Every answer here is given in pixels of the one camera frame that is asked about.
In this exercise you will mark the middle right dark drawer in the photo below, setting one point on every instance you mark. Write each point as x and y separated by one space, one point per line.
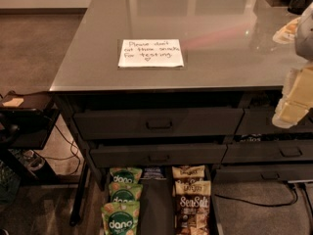
269 152

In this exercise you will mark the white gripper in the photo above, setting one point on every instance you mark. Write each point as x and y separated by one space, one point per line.
305 36

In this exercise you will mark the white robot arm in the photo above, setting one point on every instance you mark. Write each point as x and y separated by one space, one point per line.
303 40

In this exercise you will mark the green dang bag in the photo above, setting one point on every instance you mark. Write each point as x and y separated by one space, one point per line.
126 174
125 192
121 218

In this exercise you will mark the top right dark drawer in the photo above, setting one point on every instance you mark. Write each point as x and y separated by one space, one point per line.
259 121

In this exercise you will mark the front green dang bag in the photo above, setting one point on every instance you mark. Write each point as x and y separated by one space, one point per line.
121 218

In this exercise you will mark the back green dang bag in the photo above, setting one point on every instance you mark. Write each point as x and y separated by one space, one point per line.
126 174

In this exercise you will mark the bottom right dark drawer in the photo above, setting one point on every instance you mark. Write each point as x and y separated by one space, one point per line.
270 172

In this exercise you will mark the white handwritten paper note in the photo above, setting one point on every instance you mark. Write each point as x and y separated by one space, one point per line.
150 53

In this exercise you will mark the middle green dang bag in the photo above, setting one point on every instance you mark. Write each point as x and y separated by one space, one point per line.
125 192

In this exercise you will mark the middle left dark drawer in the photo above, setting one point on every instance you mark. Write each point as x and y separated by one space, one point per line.
172 154

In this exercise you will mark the middle tan chip bag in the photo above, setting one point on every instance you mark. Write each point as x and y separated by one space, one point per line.
196 188

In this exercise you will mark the back tan chip bag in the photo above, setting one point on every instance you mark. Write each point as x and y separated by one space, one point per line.
188 172

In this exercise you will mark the brown sea salt bag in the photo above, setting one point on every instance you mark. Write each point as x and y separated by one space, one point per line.
192 213

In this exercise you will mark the black side shelf unit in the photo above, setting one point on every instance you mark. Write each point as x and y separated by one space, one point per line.
27 127

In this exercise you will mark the dark drawer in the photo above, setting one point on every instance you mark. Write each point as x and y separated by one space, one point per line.
259 121
269 152
172 154
153 123
270 172

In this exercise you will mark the top left dark drawer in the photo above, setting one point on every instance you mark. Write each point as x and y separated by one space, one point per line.
153 123

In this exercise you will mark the tan sticky note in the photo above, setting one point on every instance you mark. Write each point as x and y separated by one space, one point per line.
13 103

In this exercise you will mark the blue kettle chip bag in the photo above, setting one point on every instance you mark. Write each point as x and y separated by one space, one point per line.
153 172

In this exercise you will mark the tan chip bag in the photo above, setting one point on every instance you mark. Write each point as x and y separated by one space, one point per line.
188 172
196 188

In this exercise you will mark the grey counter cabinet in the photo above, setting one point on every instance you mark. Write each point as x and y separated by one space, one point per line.
182 82

